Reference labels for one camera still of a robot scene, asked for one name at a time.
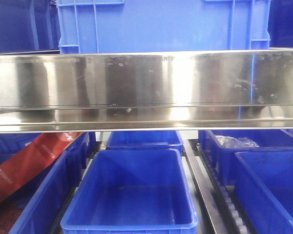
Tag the blue shelf bin behind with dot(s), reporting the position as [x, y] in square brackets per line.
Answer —
[131, 140]

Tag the blue shelf bin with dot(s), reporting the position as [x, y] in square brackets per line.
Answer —
[34, 207]
[264, 188]
[132, 192]
[131, 140]

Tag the blue shelf bin centre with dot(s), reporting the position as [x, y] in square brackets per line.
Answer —
[132, 192]

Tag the stainless steel shelf beam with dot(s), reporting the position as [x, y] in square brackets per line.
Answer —
[247, 89]

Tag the blue shelf bin left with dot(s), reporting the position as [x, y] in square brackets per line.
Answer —
[34, 207]

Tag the blue shelf bin right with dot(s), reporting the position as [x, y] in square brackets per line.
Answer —
[264, 188]

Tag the blue bin right rear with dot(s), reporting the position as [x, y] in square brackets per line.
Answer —
[220, 147]

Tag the clear plastic bag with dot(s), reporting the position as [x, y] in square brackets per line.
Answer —
[231, 142]

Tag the large blue upper crate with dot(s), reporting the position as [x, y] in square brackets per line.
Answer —
[127, 26]

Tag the red packaging bag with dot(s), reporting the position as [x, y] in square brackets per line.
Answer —
[32, 160]

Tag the metal shelf divider rail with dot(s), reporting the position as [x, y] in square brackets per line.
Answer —
[211, 219]

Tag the roller track rail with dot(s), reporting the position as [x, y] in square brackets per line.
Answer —
[227, 204]

